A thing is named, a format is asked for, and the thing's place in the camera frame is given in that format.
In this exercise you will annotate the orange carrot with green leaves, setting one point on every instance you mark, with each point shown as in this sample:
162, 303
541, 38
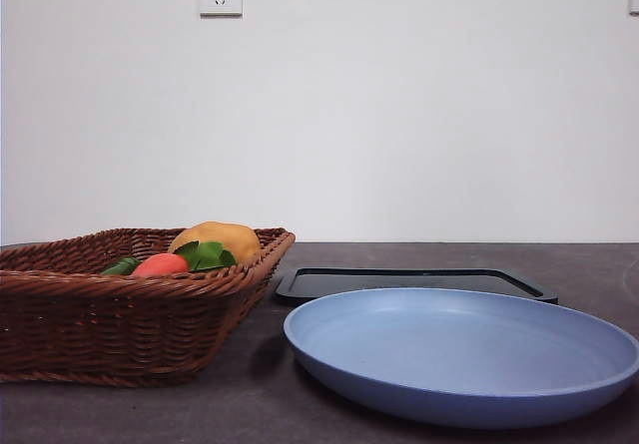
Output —
162, 265

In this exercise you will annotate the blue round plate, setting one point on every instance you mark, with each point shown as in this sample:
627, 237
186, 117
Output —
449, 354

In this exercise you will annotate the yellow-brown potato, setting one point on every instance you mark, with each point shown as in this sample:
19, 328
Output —
234, 242

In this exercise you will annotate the black rectangular tray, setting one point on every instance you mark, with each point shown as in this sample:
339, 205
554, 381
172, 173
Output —
399, 280

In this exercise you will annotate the green vegetable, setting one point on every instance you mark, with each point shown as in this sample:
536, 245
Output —
122, 266

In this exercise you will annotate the brown wicker basket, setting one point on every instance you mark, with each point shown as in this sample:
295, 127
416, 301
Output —
125, 329

